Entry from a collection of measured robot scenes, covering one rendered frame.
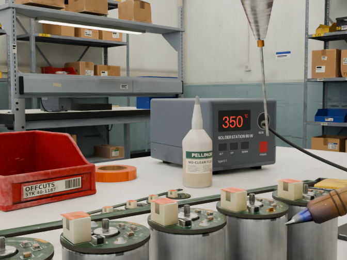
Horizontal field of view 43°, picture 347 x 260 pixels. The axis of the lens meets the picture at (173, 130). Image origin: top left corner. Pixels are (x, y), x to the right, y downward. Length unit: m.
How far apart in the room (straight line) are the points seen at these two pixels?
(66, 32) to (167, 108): 4.15
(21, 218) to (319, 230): 0.27
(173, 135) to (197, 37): 5.73
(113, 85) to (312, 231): 2.82
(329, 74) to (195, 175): 4.20
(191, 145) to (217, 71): 5.58
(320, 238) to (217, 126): 0.39
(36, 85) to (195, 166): 2.23
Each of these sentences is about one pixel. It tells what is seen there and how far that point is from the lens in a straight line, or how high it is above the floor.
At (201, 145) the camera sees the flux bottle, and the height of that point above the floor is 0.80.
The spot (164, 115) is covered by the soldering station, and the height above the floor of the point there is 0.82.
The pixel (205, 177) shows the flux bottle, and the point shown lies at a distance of 0.49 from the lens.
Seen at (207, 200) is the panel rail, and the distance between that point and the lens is 0.17.
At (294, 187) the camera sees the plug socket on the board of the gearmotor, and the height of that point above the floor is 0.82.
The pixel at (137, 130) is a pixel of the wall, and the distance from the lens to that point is 5.88.
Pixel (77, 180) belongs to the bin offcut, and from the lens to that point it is 0.45.
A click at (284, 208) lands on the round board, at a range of 0.16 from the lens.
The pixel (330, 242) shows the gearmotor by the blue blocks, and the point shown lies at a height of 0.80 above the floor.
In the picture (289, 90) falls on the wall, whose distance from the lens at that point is 5.39.
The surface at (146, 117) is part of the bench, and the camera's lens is 3.24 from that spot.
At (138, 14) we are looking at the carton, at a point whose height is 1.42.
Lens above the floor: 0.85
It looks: 4 degrees down
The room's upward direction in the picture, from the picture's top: straight up
